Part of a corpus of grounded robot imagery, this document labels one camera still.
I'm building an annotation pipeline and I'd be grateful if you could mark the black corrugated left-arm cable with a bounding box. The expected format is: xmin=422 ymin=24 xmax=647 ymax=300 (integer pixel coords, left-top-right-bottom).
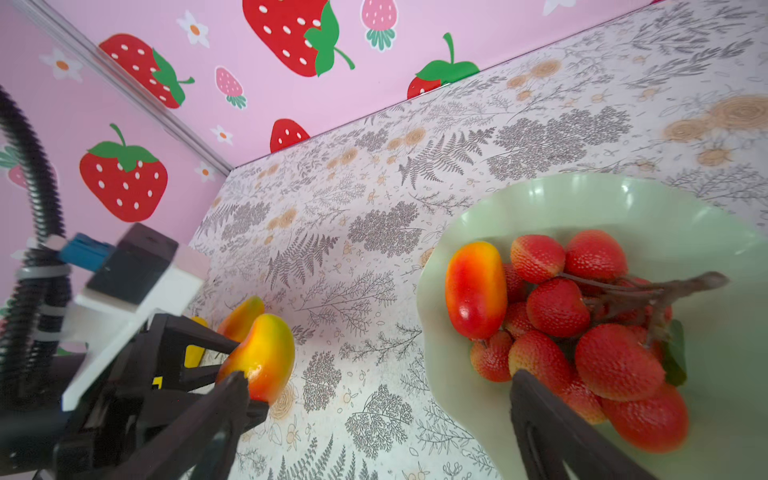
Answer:
xmin=0 ymin=86 xmax=73 ymax=397

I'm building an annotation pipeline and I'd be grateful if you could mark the light green fruit bowl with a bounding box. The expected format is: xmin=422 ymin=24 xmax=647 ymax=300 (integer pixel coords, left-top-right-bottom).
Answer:
xmin=416 ymin=174 xmax=767 ymax=479

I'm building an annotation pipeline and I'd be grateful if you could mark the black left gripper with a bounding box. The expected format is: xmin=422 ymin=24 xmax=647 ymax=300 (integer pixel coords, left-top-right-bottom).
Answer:
xmin=1 ymin=314 xmax=269 ymax=479

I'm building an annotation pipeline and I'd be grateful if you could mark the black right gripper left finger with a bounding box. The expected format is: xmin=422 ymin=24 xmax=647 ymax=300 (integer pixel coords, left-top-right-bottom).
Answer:
xmin=108 ymin=372 xmax=250 ymax=479

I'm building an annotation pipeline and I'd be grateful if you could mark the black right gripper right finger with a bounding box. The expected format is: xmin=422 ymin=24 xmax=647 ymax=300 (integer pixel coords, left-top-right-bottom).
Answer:
xmin=509 ymin=370 xmax=653 ymax=479

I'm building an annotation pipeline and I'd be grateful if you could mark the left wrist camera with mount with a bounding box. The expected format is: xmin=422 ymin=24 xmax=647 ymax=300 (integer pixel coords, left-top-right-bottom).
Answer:
xmin=58 ymin=223 xmax=210 ymax=411

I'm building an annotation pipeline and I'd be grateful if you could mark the long yellow-red fake mango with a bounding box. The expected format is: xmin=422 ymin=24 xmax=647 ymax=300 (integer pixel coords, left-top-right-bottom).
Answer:
xmin=216 ymin=314 xmax=295 ymax=405

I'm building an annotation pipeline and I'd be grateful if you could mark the small red-yellow fake mango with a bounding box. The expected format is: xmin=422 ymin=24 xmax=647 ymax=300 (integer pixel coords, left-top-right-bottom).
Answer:
xmin=445 ymin=241 xmax=508 ymax=340

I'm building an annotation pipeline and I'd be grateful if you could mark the red fake lychee bunch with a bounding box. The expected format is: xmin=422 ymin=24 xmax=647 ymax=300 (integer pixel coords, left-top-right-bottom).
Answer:
xmin=469 ymin=230 xmax=728 ymax=453

